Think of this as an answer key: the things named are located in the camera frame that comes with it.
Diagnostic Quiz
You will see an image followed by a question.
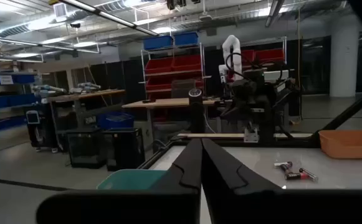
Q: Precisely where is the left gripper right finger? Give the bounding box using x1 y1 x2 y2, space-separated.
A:
201 139 362 224

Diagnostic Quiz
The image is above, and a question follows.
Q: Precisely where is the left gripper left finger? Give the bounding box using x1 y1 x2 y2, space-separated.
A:
36 139 202 224

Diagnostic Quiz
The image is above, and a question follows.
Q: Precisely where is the teal plastic basket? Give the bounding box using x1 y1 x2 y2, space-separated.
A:
96 169 168 190

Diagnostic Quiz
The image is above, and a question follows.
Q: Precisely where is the red storage bin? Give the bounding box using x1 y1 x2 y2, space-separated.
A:
254 49 285 62
145 57 174 75
171 55 202 72
145 77 173 91

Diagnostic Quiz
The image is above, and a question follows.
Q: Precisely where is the black cylindrical device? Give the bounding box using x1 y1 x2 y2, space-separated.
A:
188 88 206 134

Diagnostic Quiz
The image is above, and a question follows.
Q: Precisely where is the black mesh cabinet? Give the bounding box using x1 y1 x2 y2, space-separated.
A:
103 127 146 172
65 128 107 169

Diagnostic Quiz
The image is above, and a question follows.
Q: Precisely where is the white shelf rack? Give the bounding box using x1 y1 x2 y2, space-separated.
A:
140 42 207 105

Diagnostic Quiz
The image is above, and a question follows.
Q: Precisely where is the wooden desk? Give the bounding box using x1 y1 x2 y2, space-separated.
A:
121 98 222 110

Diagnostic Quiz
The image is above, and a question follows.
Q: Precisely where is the blue storage bin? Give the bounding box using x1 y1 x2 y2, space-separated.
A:
142 35 174 51
173 31 199 47
0 94 37 110
14 73 36 85

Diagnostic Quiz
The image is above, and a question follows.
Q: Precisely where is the blue plastic crate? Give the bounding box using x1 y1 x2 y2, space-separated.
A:
97 111 135 130

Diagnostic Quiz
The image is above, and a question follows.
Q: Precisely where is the salmon plastic tray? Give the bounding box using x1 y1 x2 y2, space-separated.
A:
319 129 362 159

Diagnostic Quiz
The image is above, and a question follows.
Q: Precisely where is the wooden workbench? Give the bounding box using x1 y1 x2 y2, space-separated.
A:
45 89 126 103

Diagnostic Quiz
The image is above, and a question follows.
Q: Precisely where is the long ceiling light bar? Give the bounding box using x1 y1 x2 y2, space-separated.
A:
57 0 160 37

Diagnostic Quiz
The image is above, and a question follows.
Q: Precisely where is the metal storage shelf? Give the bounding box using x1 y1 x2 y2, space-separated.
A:
0 70 40 134

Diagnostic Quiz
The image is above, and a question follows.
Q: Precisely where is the blue bin with white label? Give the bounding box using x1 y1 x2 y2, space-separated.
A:
0 74 16 86

